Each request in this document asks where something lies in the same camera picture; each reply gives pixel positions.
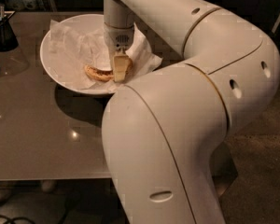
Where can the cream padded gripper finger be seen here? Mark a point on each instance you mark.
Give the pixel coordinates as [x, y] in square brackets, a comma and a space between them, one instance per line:
[121, 64]

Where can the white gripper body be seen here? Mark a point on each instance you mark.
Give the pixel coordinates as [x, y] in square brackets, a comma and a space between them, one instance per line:
[118, 38]

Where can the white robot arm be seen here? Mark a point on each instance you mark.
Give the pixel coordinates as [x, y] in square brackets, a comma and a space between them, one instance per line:
[160, 130]

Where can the white ceramic bowl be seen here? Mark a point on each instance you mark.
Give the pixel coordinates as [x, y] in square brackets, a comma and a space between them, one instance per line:
[57, 69]

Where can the white paper liner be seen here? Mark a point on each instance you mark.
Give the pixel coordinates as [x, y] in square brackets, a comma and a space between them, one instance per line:
[71, 50]

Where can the dark glass pen holder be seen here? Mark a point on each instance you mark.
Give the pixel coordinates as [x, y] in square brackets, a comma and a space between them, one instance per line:
[8, 40]

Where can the white shoe left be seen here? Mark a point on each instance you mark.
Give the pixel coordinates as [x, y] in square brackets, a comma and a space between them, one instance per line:
[6, 188]

